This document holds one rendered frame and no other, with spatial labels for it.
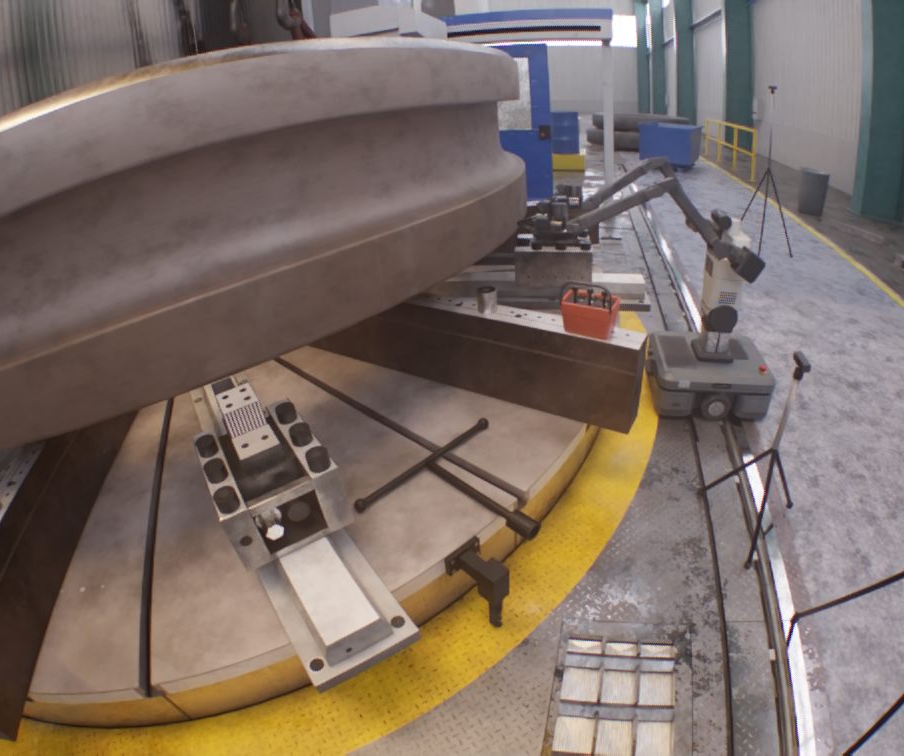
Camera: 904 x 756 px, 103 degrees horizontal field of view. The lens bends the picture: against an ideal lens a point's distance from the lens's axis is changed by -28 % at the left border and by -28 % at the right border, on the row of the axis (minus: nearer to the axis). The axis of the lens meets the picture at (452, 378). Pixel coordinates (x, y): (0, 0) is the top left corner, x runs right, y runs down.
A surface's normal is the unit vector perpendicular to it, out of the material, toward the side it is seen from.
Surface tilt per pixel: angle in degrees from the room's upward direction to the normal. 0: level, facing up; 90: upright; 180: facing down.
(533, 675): 0
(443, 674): 0
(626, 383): 90
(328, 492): 90
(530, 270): 90
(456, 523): 0
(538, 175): 90
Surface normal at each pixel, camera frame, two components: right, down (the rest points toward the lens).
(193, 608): -0.08, -0.85
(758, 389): -0.21, 0.53
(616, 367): -0.54, 0.48
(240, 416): 0.57, 0.39
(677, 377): -0.21, -0.23
